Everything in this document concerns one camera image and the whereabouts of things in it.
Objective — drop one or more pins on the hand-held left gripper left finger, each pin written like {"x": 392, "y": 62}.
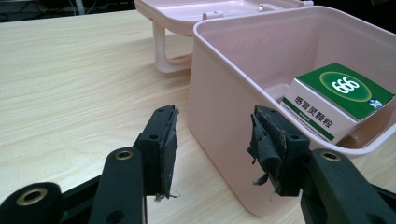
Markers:
{"x": 157, "y": 149}

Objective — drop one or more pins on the pink plastic storage box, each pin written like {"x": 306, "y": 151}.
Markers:
{"x": 224, "y": 102}

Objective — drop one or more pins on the white metal stand pole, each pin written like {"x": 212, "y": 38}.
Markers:
{"x": 79, "y": 6}

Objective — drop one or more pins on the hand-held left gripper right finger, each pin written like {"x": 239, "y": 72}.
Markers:
{"x": 286, "y": 149}

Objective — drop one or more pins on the green and white medicine box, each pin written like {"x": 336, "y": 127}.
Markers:
{"x": 314, "y": 105}

